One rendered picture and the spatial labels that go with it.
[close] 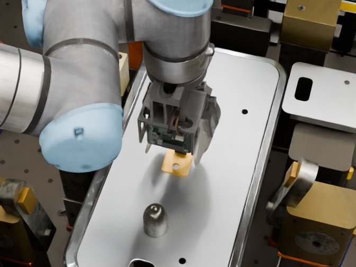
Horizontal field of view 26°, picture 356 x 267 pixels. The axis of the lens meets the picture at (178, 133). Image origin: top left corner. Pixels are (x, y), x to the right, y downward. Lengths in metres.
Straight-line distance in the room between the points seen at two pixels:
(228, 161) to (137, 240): 0.17
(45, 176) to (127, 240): 0.45
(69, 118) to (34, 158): 0.78
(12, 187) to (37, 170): 0.50
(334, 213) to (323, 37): 0.31
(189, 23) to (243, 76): 0.39
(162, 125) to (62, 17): 0.22
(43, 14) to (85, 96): 0.12
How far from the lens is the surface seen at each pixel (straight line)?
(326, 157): 1.12
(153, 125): 0.92
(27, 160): 1.46
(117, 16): 0.78
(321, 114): 1.14
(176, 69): 0.84
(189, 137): 0.92
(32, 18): 0.79
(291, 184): 0.96
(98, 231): 1.03
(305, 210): 1.00
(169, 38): 0.80
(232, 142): 1.10
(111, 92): 0.72
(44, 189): 1.42
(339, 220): 1.00
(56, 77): 0.69
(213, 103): 0.97
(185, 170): 1.06
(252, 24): 1.24
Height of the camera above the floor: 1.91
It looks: 56 degrees down
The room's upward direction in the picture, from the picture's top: straight up
